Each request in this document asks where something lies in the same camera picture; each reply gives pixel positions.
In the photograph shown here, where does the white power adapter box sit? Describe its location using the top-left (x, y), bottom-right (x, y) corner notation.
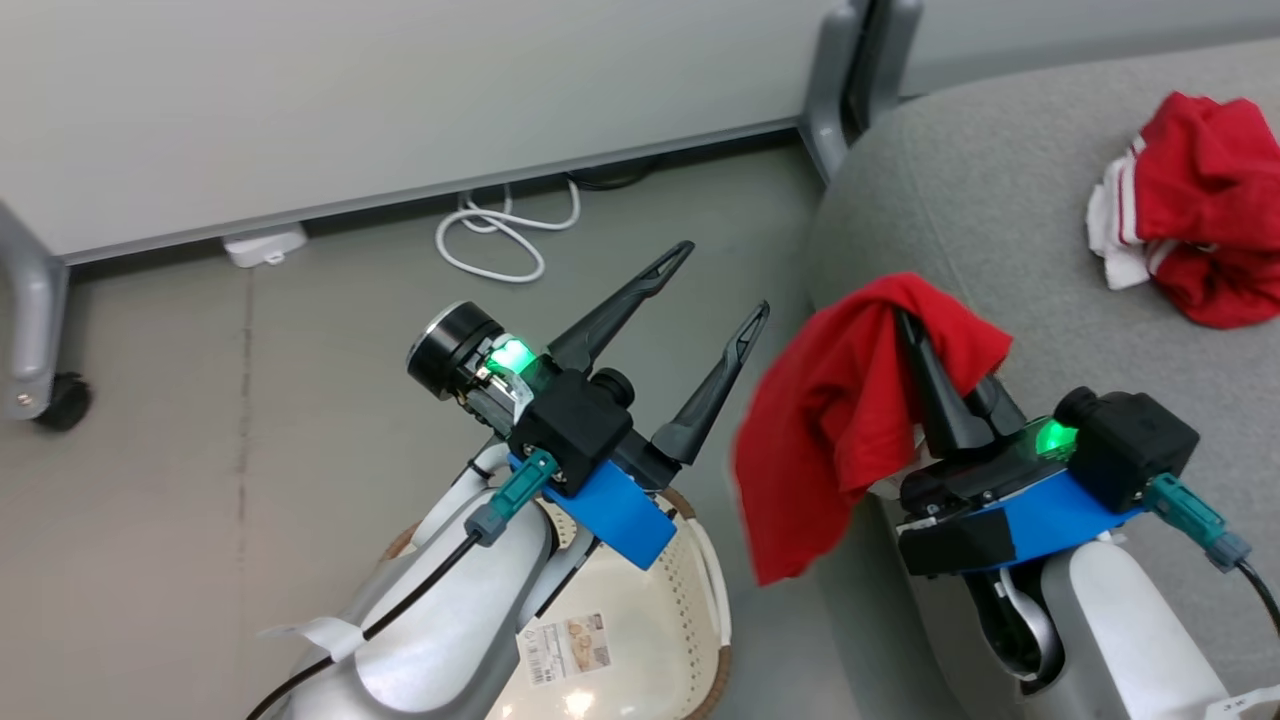
top-left (222, 224), bottom-right (308, 269)

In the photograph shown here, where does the plain red garment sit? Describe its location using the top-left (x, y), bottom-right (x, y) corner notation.
top-left (733, 272), bottom-right (1014, 587)

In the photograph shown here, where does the teal left cable connector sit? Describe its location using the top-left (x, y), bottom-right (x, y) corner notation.
top-left (463, 448), bottom-right (558, 547)

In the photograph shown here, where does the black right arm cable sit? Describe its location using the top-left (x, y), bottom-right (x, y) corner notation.
top-left (1238, 560), bottom-right (1280, 641)

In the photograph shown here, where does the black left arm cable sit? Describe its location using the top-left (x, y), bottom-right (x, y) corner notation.
top-left (245, 533), bottom-right (483, 720)

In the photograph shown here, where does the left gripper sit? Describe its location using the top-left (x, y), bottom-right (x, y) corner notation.
top-left (408, 240), bottom-right (772, 467)

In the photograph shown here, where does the coiled white cable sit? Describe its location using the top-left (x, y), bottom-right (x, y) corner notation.
top-left (435, 180), bottom-right (583, 284)

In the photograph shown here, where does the black cable under partition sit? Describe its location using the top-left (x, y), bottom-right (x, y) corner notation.
top-left (565, 155), bottom-right (656, 192)

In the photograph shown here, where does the barcode label sticker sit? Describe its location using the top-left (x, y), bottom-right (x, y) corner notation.
top-left (515, 613), bottom-right (612, 687)

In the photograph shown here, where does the grey fabric sofa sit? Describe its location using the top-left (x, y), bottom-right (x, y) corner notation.
top-left (805, 40), bottom-right (1280, 720)

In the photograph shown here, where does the wide white partition panel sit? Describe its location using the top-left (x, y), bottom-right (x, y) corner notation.
top-left (0, 0), bottom-right (851, 267)

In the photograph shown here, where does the cream plastic laundry basket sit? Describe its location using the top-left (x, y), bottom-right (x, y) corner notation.
top-left (385, 485), bottom-right (736, 720)

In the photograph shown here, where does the teal cable connector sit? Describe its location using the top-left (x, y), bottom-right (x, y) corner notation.
top-left (463, 448), bottom-right (558, 547)
top-left (1143, 473), bottom-right (1253, 573)

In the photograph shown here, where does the grey partition leg with caster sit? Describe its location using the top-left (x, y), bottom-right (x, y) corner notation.
top-left (0, 200), bottom-right (71, 421)

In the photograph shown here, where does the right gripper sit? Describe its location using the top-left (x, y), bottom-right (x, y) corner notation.
top-left (895, 310), bottom-right (1081, 529)

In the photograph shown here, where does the narrow white partition panel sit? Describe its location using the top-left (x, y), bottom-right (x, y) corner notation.
top-left (900, 0), bottom-right (1280, 97)

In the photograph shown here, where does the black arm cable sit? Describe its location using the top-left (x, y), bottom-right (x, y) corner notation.
top-left (245, 533), bottom-right (483, 720)
top-left (1238, 560), bottom-right (1280, 641)

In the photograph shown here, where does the red garment with white stripes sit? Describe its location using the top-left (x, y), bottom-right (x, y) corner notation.
top-left (1086, 90), bottom-right (1280, 331)

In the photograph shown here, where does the teal right cable connector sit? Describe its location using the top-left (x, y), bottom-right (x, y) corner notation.
top-left (1143, 473), bottom-right (1253, 573)

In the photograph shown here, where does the black caster wheel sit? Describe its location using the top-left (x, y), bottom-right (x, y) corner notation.
top-left (35, 372), bottom-right (93, 433)

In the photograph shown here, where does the white tape tag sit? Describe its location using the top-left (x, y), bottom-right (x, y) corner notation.
top-left (258, 615), bottom-right (367, 663)

